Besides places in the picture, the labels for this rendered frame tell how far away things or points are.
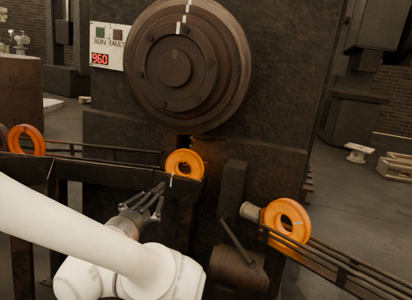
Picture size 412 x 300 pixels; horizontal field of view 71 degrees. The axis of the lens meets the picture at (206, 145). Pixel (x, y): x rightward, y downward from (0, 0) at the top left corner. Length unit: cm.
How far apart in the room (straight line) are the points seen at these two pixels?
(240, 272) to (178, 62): 71
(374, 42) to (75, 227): 500
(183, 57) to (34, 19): 906
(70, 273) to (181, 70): 63
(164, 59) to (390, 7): 456
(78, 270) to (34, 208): 24
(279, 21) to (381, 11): 413
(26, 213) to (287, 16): 99
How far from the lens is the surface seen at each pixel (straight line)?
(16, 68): 372
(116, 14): 134
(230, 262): 107
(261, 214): 99
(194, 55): 96
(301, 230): 93
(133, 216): 77
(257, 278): 107
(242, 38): 100
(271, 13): 116
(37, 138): 149
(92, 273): 64
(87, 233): 46
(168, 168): 116
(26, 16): 1010
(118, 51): 131
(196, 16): 102
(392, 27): 529
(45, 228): 44
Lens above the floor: 117
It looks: 17 degrees down
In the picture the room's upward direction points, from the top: 8 degrees clockwise
